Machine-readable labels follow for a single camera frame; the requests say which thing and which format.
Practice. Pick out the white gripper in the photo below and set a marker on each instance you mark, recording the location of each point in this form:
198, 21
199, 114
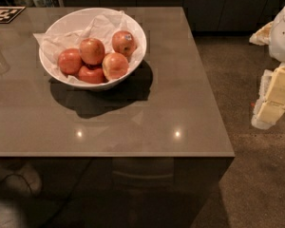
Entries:
283, 35

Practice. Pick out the red apple with sticker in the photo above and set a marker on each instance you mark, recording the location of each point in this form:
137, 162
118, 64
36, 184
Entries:
123, 42

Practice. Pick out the red apple yellowish right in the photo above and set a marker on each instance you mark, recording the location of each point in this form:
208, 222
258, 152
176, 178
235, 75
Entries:
115, 66

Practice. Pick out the red apple bottom centre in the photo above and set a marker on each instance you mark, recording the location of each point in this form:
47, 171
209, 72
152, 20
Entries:
91, 75

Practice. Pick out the red apple top centre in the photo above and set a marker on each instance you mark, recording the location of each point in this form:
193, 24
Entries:
92, 51

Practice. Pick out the red apple left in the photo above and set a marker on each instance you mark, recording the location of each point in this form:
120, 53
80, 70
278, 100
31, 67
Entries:
70, 61

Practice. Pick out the dark kitchen cabinets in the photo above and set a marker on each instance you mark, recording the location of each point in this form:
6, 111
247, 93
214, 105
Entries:
205, 15

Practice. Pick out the white paper liner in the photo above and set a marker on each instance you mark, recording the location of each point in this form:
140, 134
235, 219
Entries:
69, 35

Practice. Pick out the black white marker tag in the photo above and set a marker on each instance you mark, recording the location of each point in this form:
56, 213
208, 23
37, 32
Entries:
7, 14

